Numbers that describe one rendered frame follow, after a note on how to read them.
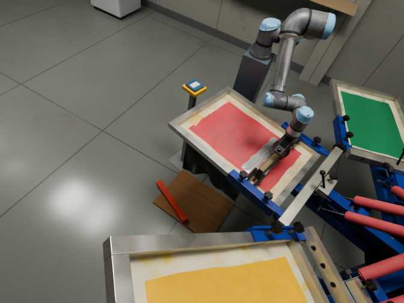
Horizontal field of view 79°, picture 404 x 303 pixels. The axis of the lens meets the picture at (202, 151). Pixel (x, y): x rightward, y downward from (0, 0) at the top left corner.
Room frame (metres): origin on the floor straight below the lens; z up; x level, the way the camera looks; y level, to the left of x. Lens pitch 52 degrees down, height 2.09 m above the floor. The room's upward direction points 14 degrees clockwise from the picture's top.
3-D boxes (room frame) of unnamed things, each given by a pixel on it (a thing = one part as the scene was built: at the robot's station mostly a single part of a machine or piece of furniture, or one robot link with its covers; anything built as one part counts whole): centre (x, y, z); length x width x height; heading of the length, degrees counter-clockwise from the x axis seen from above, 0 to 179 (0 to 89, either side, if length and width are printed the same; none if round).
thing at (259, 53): (1.66, -0.23, 1.25); 0.15 x 0.15 x 0.10
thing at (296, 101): (1.06, -0.41, 1.30); 0.11 x 0.11 x 0.08; 6
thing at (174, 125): (1.05, -0.25, 0.97); 0.79 x 0.58 x 0.04; 58
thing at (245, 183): (0.69, -0.30, 0.97); 0.30 x 0.05 x 0.07; 58
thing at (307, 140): (1.16, -0.60, 0.97); 0.30 x 0.05 x 0.07; 58
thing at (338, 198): (0.75, -0.72, 1.02); 0.17 x 0.06 x 0.05; 58
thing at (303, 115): (0.96, -0.44, 1.31); 0.09 x 0.08 x 0.11; 6
